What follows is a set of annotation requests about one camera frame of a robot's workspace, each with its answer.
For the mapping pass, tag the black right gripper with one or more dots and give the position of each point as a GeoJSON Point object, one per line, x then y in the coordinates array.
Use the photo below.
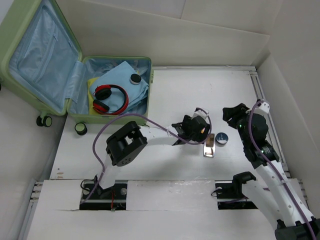
{"type": "Point", "coordinates": [235, 112]}

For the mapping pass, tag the black round jar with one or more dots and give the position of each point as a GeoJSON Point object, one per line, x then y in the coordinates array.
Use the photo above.
{"type": "Point", "coordinates": [135, 79]}

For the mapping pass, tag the yellow garment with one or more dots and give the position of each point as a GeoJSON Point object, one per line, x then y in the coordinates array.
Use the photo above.
{"type": "Point", "coordinates": [92, 84]}

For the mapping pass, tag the eyeshadow palette with mirror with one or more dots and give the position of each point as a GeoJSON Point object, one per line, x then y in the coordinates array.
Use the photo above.
{"type": "Point", "coordinates": [209, 147]}

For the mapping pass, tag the green suitcase blue lining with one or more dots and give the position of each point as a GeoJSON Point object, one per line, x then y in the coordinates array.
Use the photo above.
{"type": "Point", "coordinates": [41, 61]}

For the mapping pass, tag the light blue garment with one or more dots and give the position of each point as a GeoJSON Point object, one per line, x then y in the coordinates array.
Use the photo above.
{"type": "Point", "coordinates": [119, 75]}

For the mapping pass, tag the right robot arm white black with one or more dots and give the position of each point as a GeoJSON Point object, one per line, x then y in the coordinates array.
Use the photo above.
{"type": "Point", "coordinates": [280, 204]}

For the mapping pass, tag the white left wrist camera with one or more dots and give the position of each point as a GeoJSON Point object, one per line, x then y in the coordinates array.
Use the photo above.
{"type": "Point", "coordinates": [204, 113]}

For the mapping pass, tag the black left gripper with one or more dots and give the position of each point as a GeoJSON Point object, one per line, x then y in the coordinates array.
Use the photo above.
{"type": "Point", "coordinates": [199, 136]}

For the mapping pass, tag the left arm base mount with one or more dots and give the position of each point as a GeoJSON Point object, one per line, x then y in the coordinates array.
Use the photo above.
{"type": "Point", "coordinates": [109, 199]}

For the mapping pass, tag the red black headphones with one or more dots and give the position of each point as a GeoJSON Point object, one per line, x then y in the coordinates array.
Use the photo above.
{"type": "Point", "coordinates": [110, 99]}

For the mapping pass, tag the blue round tin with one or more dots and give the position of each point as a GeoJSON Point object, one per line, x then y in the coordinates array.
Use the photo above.
{"type": "Point", "coordinates": [221, 138]}

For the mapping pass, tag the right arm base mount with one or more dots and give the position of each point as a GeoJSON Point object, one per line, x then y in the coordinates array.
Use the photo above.
{"type": "Point", "coordinates": [229, 199]}

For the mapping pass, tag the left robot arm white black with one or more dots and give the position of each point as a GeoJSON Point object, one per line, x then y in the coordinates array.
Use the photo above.
{"type": "Point", "coordinates": [124, 145]}

